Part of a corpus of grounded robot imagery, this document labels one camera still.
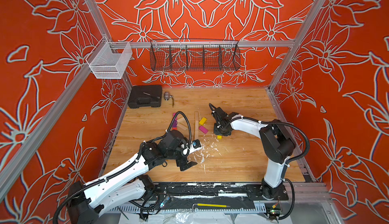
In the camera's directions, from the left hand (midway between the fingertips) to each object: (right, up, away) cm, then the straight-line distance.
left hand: (193, 151), depth 73 cm
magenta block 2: (+6, +6, +23) cm, 25 cm away
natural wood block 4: (+2, +9, +25) cm, 26 cm away
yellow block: (+6, +11, +26) cm, 29 cm away
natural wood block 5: (+2, +4, +20) cm, 20 cm away
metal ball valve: (-20, +28, +37) cm, 51 cm away
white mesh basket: (-53, +51, +19) cm, 76 cm away
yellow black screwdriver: (-33, -27, -5) cm, 43 cm away
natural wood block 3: (+2, +14, +28) cm, 31 cm away
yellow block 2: (+16, +3, +17) cm, 24 cm away
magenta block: (-15, +15, +37) cm, 43 cm away
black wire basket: (-2, +56, +27) cm, 63 cm away
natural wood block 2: (-8, +8, +25) cm, 27 cm away
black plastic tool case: (-37, +29, +34) cm, 58 cm away
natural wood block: (-8, +12, +28) cm, 31 cm away
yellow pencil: (+9, -25, -3) cm, 27 cm away
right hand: (+15, +6, +22) cm, 27 cm away
